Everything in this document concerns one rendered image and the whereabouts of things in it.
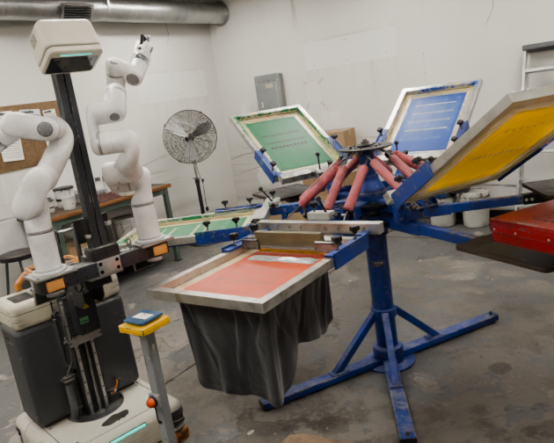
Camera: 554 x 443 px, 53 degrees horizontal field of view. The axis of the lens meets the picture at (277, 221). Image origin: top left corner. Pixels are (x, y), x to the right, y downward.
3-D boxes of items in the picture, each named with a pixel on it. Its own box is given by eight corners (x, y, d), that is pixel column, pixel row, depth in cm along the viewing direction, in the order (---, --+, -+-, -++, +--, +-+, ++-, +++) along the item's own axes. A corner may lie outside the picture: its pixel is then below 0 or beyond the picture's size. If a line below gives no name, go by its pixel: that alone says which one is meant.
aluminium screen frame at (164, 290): (264, 314, 189) (262, 303, 188) (147, 298, 223) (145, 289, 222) (367, 244, 250) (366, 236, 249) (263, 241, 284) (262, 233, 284)
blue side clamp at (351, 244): (337, 270, 226) (334, 253, 225) (325, 269, 229) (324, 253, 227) (369, 247, 249) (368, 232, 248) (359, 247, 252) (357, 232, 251)
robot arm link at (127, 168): (140, 159, 203) (87, 167, 202) (156, 190, 239) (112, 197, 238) (134, 123, 206) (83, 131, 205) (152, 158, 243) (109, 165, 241)
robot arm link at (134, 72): (104, 83, 225) (102, 62, 219) (111, 69, 233) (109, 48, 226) (142, 89, 227) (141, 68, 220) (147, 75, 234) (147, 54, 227)
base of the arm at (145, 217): (126, 241, 244) (119, 206, 241) (151, 234, 252) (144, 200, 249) (144, 244, 233) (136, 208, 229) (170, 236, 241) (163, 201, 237)
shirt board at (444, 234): (625, 262, 208) (624, 241, 206) (548, 291, 193) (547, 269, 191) (402, 214, 328) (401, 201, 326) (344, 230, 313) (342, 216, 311)
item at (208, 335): (280, 410, 209) (263, 302, 199) (193, 388, 235) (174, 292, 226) (285, 406, 211) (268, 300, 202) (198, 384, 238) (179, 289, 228)
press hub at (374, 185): (407, 381, 313) (382, 141, 283) (346, 370, 336) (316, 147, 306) (432, 351, 344) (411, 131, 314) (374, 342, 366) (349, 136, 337)
